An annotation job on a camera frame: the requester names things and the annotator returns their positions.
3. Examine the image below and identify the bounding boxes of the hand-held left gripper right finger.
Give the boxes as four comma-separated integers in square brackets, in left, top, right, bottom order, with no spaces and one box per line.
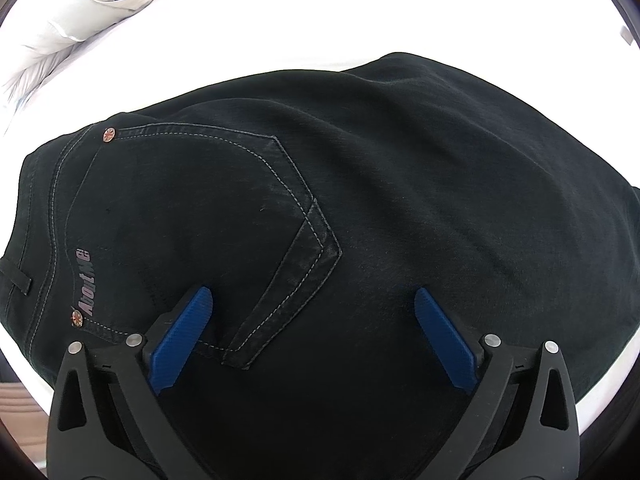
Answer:
[414,287,581,480]

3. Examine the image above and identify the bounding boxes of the white bed sheet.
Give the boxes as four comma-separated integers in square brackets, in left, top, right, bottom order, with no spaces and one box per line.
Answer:
[0,0,640,413]

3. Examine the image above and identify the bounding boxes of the black denim pants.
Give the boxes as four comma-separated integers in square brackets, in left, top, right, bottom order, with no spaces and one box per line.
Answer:
[0,51,640,480]

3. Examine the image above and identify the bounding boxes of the white pillow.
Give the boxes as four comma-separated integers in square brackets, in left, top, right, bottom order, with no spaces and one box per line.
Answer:
[0,0,151,133]

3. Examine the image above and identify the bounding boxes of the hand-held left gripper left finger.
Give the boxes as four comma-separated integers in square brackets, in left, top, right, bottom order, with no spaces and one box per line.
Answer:
[46,286,216,480]

